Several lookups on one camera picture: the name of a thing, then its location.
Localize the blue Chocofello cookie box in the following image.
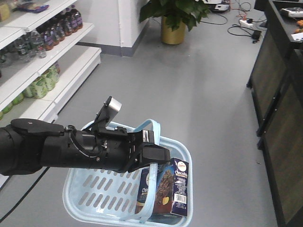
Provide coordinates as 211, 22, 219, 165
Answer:
135, 157, 190, 218

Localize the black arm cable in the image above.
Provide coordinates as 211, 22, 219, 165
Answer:
0, 166, 52, 223

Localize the white power strip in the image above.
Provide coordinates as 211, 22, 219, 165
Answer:
239, 19, 254, 28

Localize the white supermarket shelf unit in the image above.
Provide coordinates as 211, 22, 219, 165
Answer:
0, 0, 102, 190

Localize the gold plant pot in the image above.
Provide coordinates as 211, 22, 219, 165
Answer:
161, 17, 186, 45

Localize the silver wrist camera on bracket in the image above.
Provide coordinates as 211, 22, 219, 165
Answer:
92, 96, 122, 131

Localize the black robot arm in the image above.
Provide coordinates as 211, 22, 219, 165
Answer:
0, 118, 170, 176

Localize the light blue plastic basket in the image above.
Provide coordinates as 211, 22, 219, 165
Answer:
62, 119, 193, 227

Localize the dark wood-panel counter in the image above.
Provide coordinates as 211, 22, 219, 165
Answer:
247, 0, 303, 227

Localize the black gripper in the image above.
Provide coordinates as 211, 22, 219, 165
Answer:
44, 127, 171, 173

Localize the potted green plant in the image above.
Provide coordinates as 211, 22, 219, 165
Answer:
139, 0, 210, 31

